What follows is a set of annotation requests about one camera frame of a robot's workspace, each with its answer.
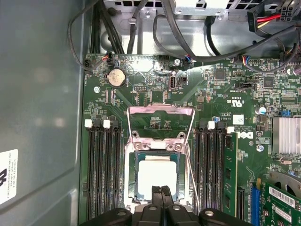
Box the silver finned heatsink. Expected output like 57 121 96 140
272 117 301 155

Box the green motherboard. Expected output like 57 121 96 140
79 53 301 226

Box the metal socket cover frame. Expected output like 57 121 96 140
126 103 196 152

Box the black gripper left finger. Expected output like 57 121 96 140
79 185 163 226

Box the metal wire locking lever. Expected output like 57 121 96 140
185 142 202 212

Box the graphics card with fan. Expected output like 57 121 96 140
255 170 301 226

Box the red wire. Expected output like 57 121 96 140
257 14 283 24

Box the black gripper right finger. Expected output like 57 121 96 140
162 185 251 226

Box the yellow wire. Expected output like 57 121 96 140
257 20 283 29

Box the green RAM stick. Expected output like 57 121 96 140
223 126 238 218

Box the CPU socket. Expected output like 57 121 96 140
123 138 192 212

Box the black RAM slot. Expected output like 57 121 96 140
103 119 113 223
206 121 215 212
215 121 225 212
94 119 104 223
84 119 96 223
196 120 206 212
111 119 123 223

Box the blue expansion slot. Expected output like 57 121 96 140
250 180 260 226

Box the black power connector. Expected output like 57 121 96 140
275 0 297 22
246 4 262 33

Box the short black expansion slot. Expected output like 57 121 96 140
237 187 246 221

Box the silver coin battery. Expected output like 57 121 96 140
107 67 127 89

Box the silver square CPU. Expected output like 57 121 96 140
135 152 182 203

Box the internal USB port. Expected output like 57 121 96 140
169 70 178 91

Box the white label sticker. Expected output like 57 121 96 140
0 148 19 205

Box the black wire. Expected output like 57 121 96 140
100 4 125 55
92 3 102 55
127 0 150 55
67 0 105 72
204 16 223 57
162 0 200 59
152 13 301 62

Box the silver metal drive cage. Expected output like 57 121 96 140
98 0 301 57

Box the black PC case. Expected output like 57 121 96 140
0 0 301 226

